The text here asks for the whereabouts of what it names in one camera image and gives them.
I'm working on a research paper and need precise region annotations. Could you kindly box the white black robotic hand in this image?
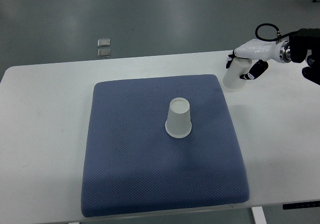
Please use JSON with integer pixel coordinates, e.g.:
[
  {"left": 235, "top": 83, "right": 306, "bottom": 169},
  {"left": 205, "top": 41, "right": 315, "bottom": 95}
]
[{"left": 226, "top": 39, "right": 291, "bottom": 80}]

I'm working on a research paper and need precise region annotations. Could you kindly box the white paper cup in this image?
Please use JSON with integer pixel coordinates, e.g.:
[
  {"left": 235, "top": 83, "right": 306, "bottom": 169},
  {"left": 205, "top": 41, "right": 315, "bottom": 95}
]
[
  {"left": 222, "top": 57, "right": 252, "bottom": 91},
  {"left": 165, "top": 97, "right": 192, "bottom": 139}
]

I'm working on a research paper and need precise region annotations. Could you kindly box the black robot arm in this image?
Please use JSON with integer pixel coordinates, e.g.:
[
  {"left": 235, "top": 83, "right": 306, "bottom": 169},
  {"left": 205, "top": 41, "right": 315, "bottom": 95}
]
[{"left": 289, "top": 28, "right": 320, "bottom": 85}]

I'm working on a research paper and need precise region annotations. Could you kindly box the lower metal floor plate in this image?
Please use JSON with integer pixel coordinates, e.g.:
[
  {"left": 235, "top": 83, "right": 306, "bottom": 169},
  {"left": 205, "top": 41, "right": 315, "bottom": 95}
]
[{"left": 97, "top": 48, "right": 111, "bottom": 58}]

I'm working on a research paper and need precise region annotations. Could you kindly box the metal floor plate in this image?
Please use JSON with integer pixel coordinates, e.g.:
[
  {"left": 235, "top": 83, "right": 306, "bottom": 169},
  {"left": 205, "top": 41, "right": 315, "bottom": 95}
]
[
  {"left": 97, "top": 38, "right": 111, "bottom": 47},
  {"left": 97, "top": 48, "right": 111, "bottom": 58}
]

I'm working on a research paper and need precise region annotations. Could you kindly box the upper metal floor plate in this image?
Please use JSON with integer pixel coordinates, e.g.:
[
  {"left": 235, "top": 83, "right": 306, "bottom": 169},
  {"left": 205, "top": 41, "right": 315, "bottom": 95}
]
[{"left": 97, "top": 38, "right": 111, "bottom": 47}]

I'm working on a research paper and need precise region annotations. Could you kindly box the black table control panel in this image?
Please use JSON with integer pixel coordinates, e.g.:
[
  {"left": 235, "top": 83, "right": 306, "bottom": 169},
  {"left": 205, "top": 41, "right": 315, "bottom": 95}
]
[{"left": 282, "top": 201, "right": 320, "bottom": 210}]

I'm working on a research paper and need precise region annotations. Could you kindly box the white table leg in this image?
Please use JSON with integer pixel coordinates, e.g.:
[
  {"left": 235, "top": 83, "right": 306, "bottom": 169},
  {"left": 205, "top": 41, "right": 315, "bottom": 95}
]
[{"left": 251, "top": 207, "right": 267, "bottom": 224}]

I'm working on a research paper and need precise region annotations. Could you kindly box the blue fabric cushion mat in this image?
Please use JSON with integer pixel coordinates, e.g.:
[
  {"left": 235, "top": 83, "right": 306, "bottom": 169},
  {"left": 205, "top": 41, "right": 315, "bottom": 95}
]
[{"left": 81, "top": 74, "right": 250, "bottom": 218}]

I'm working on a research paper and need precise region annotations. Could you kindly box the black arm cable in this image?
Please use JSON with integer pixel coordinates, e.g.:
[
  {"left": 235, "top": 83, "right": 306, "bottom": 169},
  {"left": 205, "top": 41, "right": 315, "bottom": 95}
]
[{"left": 254, "top": 23, "right": 301, "bottom": 44}]

